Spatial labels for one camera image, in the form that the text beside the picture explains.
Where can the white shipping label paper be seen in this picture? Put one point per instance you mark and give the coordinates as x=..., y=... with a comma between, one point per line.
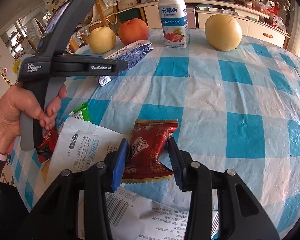
x=132, y=216

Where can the white paper packaging bag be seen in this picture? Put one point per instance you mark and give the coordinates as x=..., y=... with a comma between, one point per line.
x=81, y=144

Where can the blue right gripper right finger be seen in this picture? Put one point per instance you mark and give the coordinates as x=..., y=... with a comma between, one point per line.
x=180, y=161

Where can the dark red snack wrapper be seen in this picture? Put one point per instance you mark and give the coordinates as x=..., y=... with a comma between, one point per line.
x=147, y=142

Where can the person's left hand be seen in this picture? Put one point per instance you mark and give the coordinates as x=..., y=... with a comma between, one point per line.
x=17, y=100

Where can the blue checkered tablecloth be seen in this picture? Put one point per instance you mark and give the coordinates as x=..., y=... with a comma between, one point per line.
x=238, y=109

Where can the yellow pear left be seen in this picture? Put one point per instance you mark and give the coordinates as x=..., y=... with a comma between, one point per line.
x=102, y=40

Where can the blue white milk carton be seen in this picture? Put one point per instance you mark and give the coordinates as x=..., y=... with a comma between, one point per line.
x=132, y=54

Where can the red apple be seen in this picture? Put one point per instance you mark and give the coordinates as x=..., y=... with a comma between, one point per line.
x=133, y=30

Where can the white yogurt drink bottle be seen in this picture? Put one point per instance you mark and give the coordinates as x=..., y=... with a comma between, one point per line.
x=174, y=23

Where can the wooden chair with cover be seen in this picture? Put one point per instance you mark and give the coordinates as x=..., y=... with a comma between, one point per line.
x=101, y=14

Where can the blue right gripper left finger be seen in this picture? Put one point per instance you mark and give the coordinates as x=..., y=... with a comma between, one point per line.
x=115, y=166

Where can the green snack wrapper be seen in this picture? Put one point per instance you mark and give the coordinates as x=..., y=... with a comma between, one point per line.
x=81, y=112

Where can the yellow pear right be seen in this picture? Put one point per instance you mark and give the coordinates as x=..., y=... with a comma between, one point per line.
x=223, y=32

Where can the red milk tea packet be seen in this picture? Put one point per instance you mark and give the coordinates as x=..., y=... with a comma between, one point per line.
x=46, y=149

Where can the yellow pear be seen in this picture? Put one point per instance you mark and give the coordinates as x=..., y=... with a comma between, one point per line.
x=223, y=32
x=102, y=40

